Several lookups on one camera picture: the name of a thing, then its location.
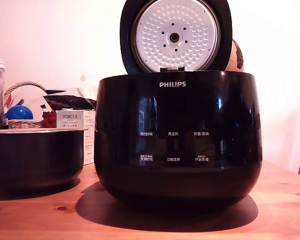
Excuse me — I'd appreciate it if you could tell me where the black Philips rice cooker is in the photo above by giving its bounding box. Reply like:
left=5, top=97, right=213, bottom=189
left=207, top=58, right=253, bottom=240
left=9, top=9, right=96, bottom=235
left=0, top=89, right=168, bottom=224
left=94, top=70, right=263, bottom=210

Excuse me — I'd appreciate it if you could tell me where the black rice cooker lid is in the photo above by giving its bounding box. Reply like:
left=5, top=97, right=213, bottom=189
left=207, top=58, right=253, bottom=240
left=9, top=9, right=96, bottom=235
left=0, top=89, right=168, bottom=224
left=119, top=0, right=233, bottom=75

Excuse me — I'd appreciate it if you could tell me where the black metallic inner pot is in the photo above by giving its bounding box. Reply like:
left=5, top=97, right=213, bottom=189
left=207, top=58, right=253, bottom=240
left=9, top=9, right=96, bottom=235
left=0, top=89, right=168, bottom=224
left=0, top=127, right=89, bottom=191

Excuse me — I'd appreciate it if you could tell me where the white Porlex box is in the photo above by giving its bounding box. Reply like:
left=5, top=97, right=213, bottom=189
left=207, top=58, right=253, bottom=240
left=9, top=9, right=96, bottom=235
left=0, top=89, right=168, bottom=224
left=55, top=110, right=96, bottom=166

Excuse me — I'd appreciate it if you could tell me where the dotted patterned cloth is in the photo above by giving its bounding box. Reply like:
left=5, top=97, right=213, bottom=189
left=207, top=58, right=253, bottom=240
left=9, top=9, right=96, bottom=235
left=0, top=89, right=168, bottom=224
left=43, top=93, right=98, bottom=112

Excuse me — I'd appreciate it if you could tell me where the red knitted item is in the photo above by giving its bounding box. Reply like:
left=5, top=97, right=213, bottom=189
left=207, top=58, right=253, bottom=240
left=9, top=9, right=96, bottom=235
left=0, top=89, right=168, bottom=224
left=41, top=110, right=57, bottom=129

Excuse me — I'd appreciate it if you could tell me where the brown round vase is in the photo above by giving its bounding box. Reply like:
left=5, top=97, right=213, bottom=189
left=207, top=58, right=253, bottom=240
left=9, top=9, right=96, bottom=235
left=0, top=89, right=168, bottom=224
left=225, top=37, right=245, bottom=72

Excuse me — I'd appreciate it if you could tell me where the woven wicker basket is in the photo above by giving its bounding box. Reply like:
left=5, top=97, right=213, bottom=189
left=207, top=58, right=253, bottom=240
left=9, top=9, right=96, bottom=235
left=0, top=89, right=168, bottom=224
left=3, top=81, right=48, bottom=130

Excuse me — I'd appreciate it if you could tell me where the blue ball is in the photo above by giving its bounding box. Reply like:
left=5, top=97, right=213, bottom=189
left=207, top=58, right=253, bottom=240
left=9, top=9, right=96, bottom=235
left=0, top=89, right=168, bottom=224
left=6, top=105, right=34, bottom=121

